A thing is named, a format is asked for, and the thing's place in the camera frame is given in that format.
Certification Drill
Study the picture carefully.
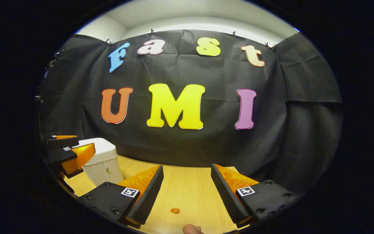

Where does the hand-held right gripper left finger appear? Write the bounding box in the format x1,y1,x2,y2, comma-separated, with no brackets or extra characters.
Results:
77,165,164,229

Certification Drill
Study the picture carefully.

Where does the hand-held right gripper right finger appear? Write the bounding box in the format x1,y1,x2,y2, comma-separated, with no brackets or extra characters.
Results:
211,163,299,228

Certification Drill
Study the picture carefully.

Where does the white desktop garbage bin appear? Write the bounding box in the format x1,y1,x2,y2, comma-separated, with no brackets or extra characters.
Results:
77,138,125,186

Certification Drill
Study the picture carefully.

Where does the wooden desktop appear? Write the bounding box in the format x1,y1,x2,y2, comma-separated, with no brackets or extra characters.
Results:
63,155,260,234

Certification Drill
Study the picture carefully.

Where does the black backdrop cloth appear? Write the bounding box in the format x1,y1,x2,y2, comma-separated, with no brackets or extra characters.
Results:
38,29,343,195

